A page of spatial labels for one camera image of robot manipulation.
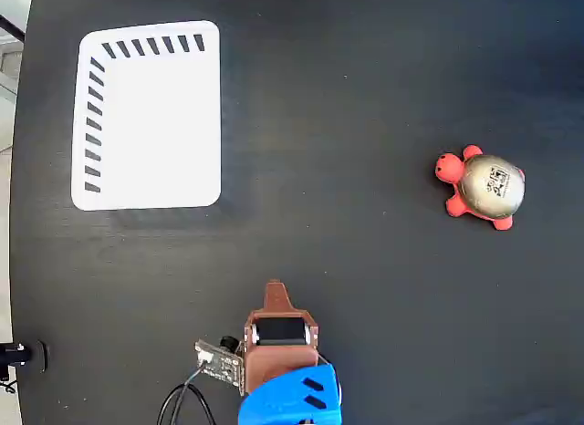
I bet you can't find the red turtle toy silver shell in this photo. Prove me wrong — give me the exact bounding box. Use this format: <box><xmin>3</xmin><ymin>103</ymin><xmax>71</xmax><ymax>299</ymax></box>
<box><xmin>433</xmin><ymin>144</ymin><xmax>527</xmax><ymax>231</ymax></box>

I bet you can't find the white plastic basket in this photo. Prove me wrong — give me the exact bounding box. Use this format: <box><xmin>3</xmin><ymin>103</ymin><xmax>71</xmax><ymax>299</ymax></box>
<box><xmin>70</xmin><ymin>19</ymin><xmax>224</xmax><ymax>212</ymax></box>

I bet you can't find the black table clamp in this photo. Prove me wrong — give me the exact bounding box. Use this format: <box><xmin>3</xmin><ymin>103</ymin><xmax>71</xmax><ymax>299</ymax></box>
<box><xmin>0</xmin><ymin>340</ymin><xmax>50</xmax><ymax>394</ymax></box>

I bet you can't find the black metal bar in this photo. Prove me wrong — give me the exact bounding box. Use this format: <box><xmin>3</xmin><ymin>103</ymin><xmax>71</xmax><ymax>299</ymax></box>
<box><xmin>0</xmin><ymin>14</ymin><xmax>26</xmax><ymax>42</ymax></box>

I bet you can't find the green camera circuit board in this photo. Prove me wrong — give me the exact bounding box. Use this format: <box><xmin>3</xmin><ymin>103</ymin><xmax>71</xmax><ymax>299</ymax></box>
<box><xmin>194</xmin><ymin>336</ymin><xmax>246</xmax><ymax>398</ymax></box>

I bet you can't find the black camera cable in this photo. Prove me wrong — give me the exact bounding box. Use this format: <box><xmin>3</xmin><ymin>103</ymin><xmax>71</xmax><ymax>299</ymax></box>
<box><xmin>157</xmin><ymin>368</ymin><xmax>216</xmax><ymax>425</ymax></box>

